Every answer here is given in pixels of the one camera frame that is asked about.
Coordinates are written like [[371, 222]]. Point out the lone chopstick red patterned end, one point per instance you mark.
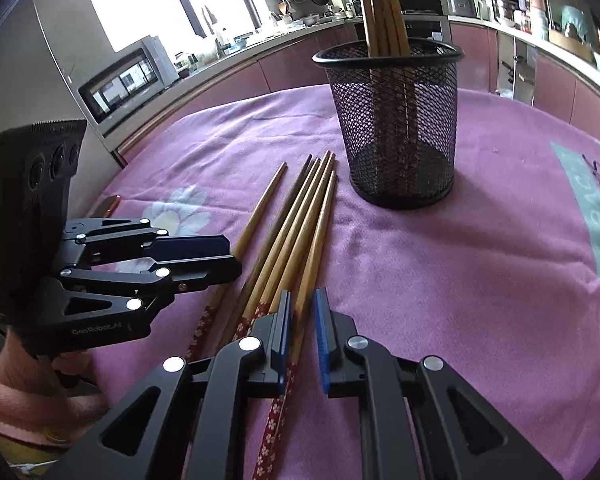
[[209, 312]]

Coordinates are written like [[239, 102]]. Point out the black mesh utensil holder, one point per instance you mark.
[[398, 119]]

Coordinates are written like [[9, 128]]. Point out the silver microwave oven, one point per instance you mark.
[[140, 72]]

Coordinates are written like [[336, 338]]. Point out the purple floral tablecloth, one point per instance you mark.
[[501, 278]]

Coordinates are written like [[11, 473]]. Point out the teal rounded appliance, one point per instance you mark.
[[576, 25]]

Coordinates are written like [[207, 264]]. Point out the light bamboo chopstick red end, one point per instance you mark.
[[253, 299]]

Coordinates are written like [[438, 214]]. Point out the brown wooden chopstick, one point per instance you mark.
[[370, 28]]

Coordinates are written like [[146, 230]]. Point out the bamboo chopstick floral end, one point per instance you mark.
[[300, 229]]

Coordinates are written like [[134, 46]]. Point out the black built-in oven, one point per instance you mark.
[[427, 26]]

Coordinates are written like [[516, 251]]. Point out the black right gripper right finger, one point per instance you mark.
[[418, 419]]

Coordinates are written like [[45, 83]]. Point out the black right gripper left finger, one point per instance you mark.
[[187, 420]]

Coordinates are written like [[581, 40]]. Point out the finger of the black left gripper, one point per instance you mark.
[[171, 248], [190, 275]]

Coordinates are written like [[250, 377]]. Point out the person's left hand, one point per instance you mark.
[[34, 408]]

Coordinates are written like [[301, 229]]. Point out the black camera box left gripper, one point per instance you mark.
[[37, 162]]

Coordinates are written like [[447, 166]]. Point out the silver toaster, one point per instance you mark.
[[463, 8]]

